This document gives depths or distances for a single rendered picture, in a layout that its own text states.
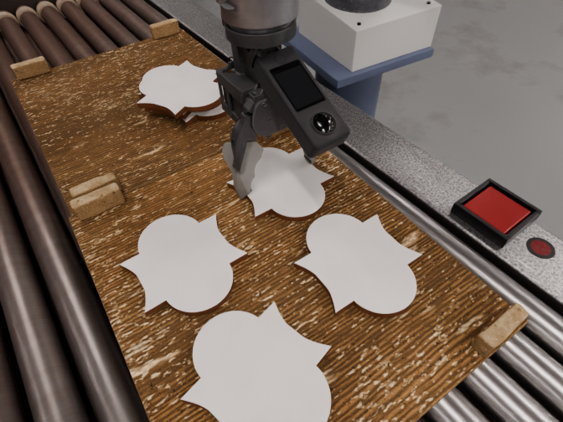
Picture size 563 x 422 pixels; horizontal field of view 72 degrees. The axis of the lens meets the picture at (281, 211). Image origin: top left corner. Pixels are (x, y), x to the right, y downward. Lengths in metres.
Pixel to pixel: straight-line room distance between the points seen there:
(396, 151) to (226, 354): 0.39
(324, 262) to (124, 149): 0.35
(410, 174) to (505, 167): 1.61
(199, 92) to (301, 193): 0.25
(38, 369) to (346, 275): 0.32
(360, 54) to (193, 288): 0.63
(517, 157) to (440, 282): 1.84
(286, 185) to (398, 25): 0.52
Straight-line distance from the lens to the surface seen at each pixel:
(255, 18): 0.39
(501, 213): 0.56
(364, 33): 0.87
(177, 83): 0.68
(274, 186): 0.51
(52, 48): 1.03
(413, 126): 2.27
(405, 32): 0.95
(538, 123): 2.56
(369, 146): 0.62
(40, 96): 0.82
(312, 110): 0.39
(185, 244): 0.46
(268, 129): 0.45
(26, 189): 0.66
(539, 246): 0.56
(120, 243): 0.50
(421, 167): 0.60
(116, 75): 0.82
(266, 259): 0.45
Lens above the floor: 1.30
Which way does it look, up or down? 49 degrees down
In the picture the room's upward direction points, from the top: 2 degrees counter-clockwise
